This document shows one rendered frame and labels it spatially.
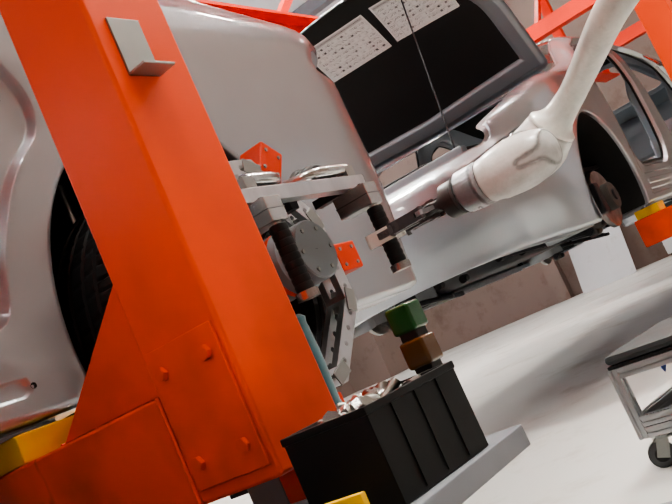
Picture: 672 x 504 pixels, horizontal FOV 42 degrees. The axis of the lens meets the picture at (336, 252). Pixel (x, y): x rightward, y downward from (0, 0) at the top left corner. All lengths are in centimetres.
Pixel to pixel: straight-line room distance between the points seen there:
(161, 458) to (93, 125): 47
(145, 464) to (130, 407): 8
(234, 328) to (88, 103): 37
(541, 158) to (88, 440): 93
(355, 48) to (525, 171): 362
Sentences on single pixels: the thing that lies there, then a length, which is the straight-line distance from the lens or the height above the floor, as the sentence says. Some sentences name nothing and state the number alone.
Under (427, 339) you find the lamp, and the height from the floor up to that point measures 60.
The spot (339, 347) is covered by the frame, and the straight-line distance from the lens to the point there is 193.
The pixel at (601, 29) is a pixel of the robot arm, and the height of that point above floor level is 96.
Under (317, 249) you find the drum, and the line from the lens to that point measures 175.
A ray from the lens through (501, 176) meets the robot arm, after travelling 167.
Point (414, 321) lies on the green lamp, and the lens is 119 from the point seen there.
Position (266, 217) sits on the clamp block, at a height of 91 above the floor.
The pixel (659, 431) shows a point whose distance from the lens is 257.
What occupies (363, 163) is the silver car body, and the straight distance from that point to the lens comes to 265.
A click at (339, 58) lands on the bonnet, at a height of 226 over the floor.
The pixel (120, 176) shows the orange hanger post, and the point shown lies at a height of 97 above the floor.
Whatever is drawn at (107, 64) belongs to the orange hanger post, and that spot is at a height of 111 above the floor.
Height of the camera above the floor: 62
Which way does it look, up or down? 7 degrees up
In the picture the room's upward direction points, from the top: 24 degrees counter-clockwise
